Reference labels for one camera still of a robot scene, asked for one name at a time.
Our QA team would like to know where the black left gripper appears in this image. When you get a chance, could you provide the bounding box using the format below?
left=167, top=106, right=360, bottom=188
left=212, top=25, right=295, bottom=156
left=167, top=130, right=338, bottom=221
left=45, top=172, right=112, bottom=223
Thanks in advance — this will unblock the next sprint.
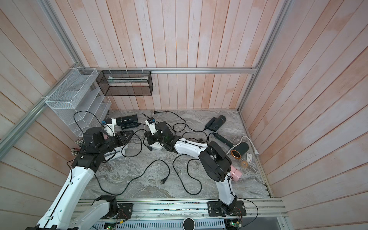
left=98, top=130, right=134, bottom=155

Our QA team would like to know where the white dryer black cord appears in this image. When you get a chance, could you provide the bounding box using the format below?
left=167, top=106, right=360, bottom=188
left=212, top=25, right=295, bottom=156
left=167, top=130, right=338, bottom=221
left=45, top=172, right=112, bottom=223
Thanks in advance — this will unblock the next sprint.
left=93, top=159, right=171, bottom=196

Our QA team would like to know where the pink dryer black cord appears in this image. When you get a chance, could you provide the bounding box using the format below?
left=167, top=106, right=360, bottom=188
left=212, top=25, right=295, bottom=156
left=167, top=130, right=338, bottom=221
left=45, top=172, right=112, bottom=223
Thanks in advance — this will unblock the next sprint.
left=172, top=153, right=203, bottom=196

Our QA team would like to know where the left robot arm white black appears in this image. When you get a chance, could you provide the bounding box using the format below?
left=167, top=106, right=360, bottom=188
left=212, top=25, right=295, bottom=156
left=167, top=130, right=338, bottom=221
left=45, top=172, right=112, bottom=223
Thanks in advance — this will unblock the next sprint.
left=33, top=127, right=133, bottom=230

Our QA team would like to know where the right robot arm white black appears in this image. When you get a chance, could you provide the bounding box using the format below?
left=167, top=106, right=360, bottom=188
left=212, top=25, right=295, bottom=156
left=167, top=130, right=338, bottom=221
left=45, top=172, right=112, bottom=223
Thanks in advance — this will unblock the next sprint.
left=145, top=118, right=237, bottom=212

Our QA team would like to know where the near white power strip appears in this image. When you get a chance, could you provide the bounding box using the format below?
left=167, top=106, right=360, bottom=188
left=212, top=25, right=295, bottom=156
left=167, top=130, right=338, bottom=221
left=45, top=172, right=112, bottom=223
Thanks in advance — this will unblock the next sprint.
left=151, top=142, right=163, bottom=150

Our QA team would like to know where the black folded hair dryer left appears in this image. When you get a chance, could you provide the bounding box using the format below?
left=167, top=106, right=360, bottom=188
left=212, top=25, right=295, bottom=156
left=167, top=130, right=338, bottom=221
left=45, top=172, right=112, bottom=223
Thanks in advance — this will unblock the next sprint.
left=116, top=115, right=140, bottom=130

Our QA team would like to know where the red cup of pencils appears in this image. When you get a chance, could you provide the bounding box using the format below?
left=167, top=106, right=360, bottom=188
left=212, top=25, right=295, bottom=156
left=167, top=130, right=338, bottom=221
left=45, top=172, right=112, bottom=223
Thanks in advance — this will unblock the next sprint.
left=71, top=138, right=84, bottom=156

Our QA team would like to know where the dark green folded hair dryer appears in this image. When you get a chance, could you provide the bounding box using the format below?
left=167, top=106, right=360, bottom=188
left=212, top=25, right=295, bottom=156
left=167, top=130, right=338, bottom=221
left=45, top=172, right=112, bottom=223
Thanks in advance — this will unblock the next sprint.
left=205, top=115, right=227, bottom=132

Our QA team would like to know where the dark green hair dryer copper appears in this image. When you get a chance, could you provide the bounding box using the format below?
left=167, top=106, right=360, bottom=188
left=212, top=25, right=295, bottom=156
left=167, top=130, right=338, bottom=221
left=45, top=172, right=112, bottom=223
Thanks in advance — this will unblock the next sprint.
left=214, top=133, right=250, bottom=160

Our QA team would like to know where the pink folded hair dryer right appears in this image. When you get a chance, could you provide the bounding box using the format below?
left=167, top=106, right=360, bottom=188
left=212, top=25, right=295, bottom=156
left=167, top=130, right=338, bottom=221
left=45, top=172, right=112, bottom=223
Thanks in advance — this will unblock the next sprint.
left=230, top=165, right=242, bottom=182

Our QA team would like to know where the black round sensor puck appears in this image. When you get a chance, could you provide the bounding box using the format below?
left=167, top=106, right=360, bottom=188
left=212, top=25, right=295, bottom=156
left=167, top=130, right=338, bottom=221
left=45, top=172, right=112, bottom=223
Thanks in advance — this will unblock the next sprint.
left=183, top=217, right=195, bottom=230

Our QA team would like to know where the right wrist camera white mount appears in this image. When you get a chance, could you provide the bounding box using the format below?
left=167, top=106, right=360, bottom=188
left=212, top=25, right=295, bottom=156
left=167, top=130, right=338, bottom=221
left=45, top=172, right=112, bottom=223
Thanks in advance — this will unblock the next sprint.
left=145, top=117, right=157, bottom=135

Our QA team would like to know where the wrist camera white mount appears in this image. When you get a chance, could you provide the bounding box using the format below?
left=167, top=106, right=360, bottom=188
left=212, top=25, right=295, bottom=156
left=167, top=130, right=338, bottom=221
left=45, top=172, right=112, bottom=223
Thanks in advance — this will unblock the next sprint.
left=103, top=118, right=117, bottom=137
left=145, top=117, right=157, bottom=135

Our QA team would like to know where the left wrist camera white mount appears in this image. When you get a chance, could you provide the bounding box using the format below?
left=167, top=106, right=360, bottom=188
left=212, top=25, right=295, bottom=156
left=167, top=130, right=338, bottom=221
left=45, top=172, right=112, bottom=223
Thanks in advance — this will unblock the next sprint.
left=103, top=118, right=117, bottom=137

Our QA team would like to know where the far black plug cord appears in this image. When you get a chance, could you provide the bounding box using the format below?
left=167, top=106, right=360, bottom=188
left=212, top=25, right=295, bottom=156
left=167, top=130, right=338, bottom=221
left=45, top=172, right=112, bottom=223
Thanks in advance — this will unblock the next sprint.
left=153, top=110, right=210, bottom=144

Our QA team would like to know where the black mesh wall basket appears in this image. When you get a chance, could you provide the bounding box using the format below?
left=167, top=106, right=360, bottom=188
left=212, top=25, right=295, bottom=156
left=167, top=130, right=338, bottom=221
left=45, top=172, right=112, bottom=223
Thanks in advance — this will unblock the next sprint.
left=96, top=70, right=153, bottom=96

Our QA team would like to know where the white wire shelf rack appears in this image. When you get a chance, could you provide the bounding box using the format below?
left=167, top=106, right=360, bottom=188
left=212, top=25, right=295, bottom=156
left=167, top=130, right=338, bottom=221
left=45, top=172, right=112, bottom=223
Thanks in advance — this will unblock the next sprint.
left=46, top=68, right=111, bottom=138

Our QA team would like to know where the white power strip cable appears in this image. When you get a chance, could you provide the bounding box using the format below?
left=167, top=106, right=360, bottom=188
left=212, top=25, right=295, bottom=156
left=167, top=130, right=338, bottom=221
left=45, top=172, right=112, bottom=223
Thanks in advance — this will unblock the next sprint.
left=227, top=135, right=259, bottom=156

